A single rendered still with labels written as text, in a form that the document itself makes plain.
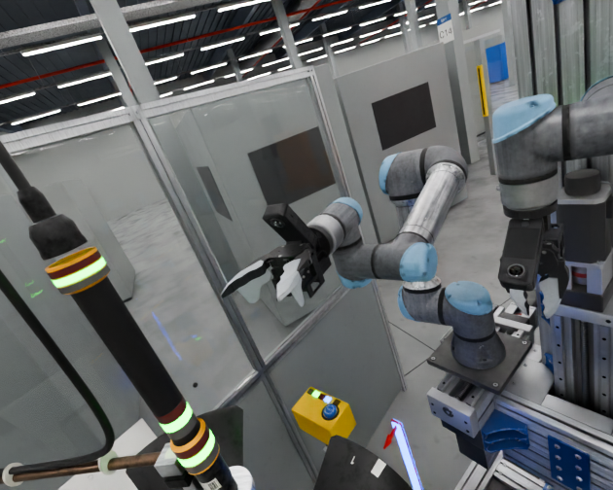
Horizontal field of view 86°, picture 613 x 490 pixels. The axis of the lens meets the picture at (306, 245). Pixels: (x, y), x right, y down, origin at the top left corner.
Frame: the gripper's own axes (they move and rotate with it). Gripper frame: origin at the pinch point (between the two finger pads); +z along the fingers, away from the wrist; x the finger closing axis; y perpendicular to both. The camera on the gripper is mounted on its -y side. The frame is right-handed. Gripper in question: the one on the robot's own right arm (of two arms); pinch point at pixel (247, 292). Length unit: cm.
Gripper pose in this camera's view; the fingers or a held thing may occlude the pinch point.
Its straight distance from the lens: 49.5
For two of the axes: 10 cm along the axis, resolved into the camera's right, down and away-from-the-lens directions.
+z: -5.0, 4.7, -7.3
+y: 3.2, 8.8, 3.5
